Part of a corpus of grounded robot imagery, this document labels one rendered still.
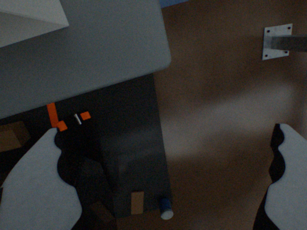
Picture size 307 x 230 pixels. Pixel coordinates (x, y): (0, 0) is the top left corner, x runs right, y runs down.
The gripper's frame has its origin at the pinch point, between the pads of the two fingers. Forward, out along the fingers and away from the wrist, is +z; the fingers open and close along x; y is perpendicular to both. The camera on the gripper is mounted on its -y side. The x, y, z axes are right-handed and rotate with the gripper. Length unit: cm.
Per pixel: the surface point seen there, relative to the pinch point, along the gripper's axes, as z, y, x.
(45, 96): 12.9, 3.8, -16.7
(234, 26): 112, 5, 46
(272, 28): 115, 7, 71
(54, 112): 84, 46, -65
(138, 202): 81, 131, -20
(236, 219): 95, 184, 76
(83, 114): 86, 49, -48
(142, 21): 16.6, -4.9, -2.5
